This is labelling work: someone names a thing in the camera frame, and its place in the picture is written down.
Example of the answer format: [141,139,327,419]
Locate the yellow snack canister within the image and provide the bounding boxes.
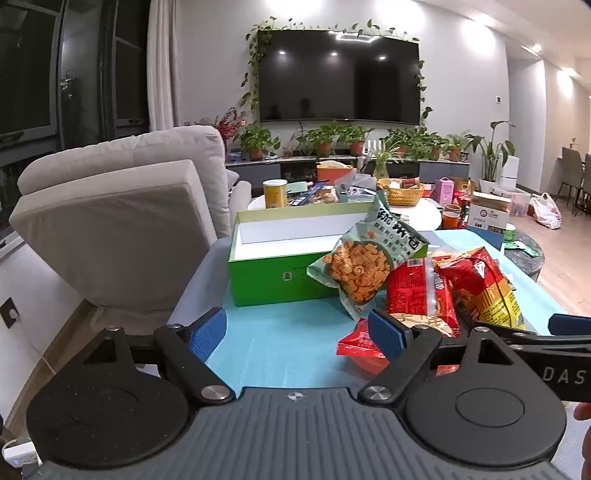
[263,179,290,209]

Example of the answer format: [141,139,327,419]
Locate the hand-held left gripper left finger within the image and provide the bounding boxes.
[83,307,235,407]

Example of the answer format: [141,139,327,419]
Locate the small red snack packet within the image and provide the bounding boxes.
[336,318,393,376]

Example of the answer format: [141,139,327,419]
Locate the wall television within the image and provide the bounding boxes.
[259,30,421,125]

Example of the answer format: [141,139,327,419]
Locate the green snack packet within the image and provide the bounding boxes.
[306,191,430,320]

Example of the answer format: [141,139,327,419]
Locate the red yellow snack packet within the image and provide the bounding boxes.
[434,247,527,330]

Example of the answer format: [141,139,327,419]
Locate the potted green plant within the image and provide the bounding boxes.
[294,124,339,158]
[387,128,419,160]
[444,134,469,162]
[338,124,371,157]
[414,131,445,161]
[239,122,281,161]

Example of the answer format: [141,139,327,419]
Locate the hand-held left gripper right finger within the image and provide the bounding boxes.
[358,308,520,408]

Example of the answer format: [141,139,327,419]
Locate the clear storage bin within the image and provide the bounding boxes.
[508,191,532,217]

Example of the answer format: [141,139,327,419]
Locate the pink box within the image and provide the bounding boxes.
[434,178,456,204]

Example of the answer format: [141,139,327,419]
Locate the climbing vine plant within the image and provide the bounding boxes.
[240,17,435,125]

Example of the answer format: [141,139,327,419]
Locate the long red snack packet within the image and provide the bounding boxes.
[385,257,461,337]

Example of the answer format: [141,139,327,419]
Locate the white coffee table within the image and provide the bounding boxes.
[247,193,443,232]

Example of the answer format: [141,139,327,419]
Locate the person's right hand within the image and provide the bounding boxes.
[573,401,591,462]

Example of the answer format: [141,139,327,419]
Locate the white power strip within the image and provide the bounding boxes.
[0,438,38,468]

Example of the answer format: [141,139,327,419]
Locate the white air purifier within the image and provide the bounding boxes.
[501,156,521,190]

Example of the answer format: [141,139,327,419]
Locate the spider plant in glass vase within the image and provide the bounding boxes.
[368,137,399,179]

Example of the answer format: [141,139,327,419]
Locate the white plastic bag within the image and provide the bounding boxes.
[529,192,563,230]

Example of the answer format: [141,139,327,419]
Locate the green cardboard box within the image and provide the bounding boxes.
[228,200,384,308]

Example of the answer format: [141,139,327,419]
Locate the white curtain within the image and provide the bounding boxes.
[148,0,184,133]

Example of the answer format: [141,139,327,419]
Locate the black wall socket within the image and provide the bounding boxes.
[0,298,20,329]

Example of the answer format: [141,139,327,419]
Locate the yellow woven basket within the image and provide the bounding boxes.
[378,178,426,208]

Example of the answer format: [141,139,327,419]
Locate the round stone coffee table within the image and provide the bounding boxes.
[500,228,546,283]

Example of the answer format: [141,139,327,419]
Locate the red flower branches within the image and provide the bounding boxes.
[185,107,242,141]

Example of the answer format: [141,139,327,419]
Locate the blue printed mat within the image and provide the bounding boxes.
[166,228,591,389]

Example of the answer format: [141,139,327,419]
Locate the grey dining chair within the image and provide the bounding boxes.
[560,147,585,205]
[578,152,591,219]

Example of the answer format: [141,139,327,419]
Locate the beige recliner sofa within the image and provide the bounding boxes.
[9,126,252,335]

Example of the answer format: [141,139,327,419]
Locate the brown cardboard carton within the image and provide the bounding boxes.
[466,191,513,239]

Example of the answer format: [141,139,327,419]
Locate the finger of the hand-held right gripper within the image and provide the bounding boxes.
[490,314,591,354]

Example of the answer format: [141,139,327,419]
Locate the tall leafy plant white pot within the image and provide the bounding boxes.
[465,121,516,195]

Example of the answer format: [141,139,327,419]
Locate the orange container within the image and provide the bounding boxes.
[316,161,355,186]

